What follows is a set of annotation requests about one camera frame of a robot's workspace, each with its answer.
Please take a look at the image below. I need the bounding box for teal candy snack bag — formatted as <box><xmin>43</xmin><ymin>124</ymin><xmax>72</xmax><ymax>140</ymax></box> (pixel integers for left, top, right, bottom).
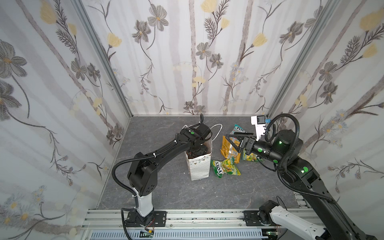
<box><xmin>231</xmin><ymin>124</ymin><xmax>246</xmax><ymax>135</ymax></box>

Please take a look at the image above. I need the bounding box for yellow chips snack bag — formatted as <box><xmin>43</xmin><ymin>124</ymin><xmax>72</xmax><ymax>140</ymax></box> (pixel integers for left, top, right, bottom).
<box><xmin>220</xmin><ymin>136</ymin><xmax>241</xmax><ymax>164</ymax></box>

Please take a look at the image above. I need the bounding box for green yellow snack bag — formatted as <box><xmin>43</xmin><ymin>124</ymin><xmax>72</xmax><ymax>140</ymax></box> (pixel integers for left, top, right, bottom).
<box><xmin>241</xmin><ymin>150</ymin><xmax>264</xmax><ymax>163</ymax></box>
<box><xmin>211</xmin><ymin>158</ymin><xmax>241</xmax><ymax>179</ymax></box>

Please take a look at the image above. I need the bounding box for cartoon animal paper bag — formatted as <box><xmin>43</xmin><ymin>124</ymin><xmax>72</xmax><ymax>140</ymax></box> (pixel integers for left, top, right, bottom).
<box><xmin>184</xmin><ymin>124</ymin><xmax>223</xmax><ymax>181</ymax></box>

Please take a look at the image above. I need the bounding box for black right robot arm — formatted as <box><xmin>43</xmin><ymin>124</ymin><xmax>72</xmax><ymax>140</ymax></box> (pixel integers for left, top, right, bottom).
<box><xmin>226</xmin><ymin>114</ymin><xmax>376</xmax><ymax>240</ymax></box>

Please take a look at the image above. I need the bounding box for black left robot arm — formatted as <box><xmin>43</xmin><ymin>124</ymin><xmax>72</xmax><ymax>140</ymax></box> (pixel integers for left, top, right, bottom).
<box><xmin>111</xmin><ymin>114</ymin><xmax>212</xmax><ymax>227</ymax></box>

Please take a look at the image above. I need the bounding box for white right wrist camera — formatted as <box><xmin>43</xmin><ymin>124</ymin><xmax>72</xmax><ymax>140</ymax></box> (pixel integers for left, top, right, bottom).
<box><xmin>251</xmin><ymin>115</ymin><xmax>267</xmax><ymax>141</ymax></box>

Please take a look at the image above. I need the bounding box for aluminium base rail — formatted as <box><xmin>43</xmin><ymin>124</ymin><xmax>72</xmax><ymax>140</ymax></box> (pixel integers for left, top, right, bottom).
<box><xmin>79</xmin><ymin>209</ymin><xmax>324</xmax><ymax>240</ymax></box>

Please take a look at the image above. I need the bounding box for aluminium right corner post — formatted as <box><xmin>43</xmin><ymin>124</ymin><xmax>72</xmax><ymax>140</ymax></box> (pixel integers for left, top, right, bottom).
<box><xmin>268</xmin><ymin>1</ymin><xmax>340</xmax><ymax>117</ymax></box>

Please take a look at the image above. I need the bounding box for aluminium corner post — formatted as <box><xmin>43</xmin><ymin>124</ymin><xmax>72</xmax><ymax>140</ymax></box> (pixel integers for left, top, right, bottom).
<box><xmin>71</xmin><ymin>0</ymin><xmax>134</xmax><ymax>119</ymax></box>
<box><xmin>268</xmin><ymin>1</ymin><xmax>340</xmax><ymax>117</ymax></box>

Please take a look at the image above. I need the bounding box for aluminium left corner post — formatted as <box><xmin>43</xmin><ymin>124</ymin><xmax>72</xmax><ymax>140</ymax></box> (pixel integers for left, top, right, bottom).
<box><xmin>71</xmin><ymin>0</ymin><xmax>134</xmax><ymax>119</ymax></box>

